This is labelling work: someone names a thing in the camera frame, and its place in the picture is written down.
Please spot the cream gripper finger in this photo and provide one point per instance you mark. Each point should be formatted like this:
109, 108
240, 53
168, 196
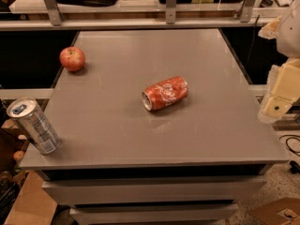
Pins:
282, 91
270, 31

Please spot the crushed red coke can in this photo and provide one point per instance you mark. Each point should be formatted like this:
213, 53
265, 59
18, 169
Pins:
165, 93

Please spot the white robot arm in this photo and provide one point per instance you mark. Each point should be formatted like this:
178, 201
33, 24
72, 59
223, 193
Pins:
288, 39

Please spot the red apple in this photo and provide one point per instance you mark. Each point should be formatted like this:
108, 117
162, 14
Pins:
72, 58

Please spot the tall silver energy drink can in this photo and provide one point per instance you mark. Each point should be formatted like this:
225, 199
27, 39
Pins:
32, 121

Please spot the metal shelf rack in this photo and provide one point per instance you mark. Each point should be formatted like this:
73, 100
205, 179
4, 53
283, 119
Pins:
130, 14

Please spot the brown cardboard piece right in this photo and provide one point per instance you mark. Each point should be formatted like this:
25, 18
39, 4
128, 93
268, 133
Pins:
284, 211

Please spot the grey drawer cabinet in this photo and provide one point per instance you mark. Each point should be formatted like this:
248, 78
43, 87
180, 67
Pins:
190, 162

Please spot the brown cardboard box left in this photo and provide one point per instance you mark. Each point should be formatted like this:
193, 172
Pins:
33, 205

